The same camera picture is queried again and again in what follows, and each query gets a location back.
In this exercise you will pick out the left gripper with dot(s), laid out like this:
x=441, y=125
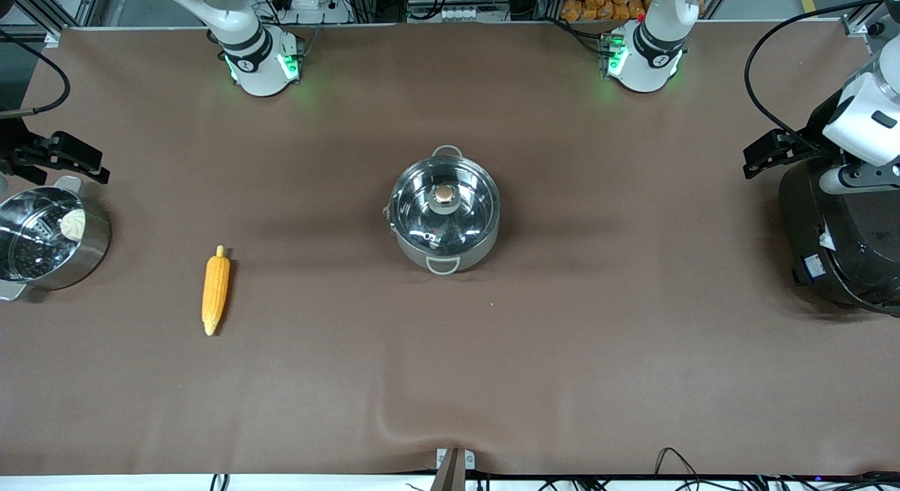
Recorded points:
x=815, y=136

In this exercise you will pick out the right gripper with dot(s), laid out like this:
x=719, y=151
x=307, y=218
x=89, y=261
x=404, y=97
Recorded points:
x=14, y=148

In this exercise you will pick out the yellow corn cob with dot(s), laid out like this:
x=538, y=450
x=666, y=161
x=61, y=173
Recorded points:
x=216, y=294

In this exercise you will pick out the glass pot lid with knob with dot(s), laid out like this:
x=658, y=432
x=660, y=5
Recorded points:
x=422, y=209

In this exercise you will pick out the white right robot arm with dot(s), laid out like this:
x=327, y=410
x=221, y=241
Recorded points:
x=256, y=69

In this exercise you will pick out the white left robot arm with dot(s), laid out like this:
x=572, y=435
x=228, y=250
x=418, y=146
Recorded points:
x=643, y=65

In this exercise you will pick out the stainless steel steamer pot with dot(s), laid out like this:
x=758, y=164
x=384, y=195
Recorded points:
x=91, y=259

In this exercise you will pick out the white steamed bun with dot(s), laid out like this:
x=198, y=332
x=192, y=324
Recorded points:
x=73, y=225

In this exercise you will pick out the perforated steel steamer basket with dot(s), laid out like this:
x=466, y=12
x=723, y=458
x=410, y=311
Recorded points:
x=28, y=255

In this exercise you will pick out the black rice cooker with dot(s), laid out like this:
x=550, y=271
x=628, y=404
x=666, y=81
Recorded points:
x=844, y=259

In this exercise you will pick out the pile of orange buns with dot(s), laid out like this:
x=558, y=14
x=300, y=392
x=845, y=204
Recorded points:
x=598, y=5

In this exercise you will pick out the small white power strip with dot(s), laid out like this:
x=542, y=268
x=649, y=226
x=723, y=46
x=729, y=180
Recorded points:
x=453, y=15

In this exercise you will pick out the brown table mat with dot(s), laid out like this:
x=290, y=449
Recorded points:
x=450, y=371

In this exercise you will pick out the metal table clamp bracket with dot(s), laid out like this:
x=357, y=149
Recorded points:
x=455, y=459

